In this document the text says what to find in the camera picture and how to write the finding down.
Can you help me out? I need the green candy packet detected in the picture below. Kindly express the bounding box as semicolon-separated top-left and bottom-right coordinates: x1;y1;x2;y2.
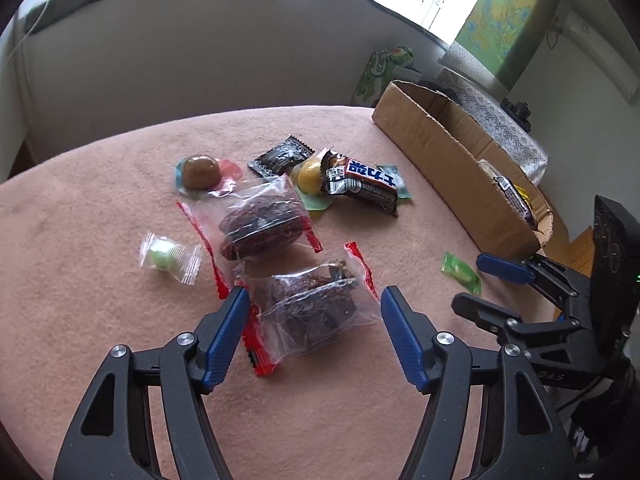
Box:
440;252;482;296

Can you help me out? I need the dark dried fruit bag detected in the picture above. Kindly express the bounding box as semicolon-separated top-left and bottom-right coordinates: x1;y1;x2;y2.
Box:
235;240;381;377

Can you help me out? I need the yellow snack packet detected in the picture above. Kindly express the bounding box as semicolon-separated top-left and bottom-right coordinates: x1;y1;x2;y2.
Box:
514;184;533;211

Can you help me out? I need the snickers bar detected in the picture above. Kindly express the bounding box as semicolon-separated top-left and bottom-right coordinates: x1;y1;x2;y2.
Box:
478;159;538;231
320;150;398;217

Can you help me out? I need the cardboard box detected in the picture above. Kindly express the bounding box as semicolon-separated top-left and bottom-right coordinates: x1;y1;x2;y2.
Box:
372;81;553;260

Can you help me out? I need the black teapot tray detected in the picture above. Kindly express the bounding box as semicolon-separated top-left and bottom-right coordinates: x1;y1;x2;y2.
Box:
500;98;532;133

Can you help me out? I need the teal candy packet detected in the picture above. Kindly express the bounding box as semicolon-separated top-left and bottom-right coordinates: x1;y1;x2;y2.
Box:
378;164;412;200

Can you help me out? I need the clear green ball candy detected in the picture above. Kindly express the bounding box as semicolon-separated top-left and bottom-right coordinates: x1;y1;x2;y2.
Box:
139;232;203;286

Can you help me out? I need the white lace cloth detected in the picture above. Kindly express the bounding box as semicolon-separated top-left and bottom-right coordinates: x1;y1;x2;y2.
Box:
435;41;549;184

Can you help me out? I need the yellow jelly cup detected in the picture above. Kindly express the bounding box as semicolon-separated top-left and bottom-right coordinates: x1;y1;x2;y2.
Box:
290;153;333;212

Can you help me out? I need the green paper bag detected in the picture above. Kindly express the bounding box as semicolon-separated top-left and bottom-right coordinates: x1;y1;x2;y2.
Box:
350;47;414;106

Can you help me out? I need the brown jelly cup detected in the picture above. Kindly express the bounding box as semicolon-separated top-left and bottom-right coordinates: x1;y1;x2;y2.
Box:
175;155;243;200

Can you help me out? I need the map poster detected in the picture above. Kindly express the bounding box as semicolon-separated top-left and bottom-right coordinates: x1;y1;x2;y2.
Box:
451;0;560;96

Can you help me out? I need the black candy wrapper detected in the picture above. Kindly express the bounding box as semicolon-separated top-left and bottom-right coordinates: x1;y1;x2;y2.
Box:
247;136;314;178

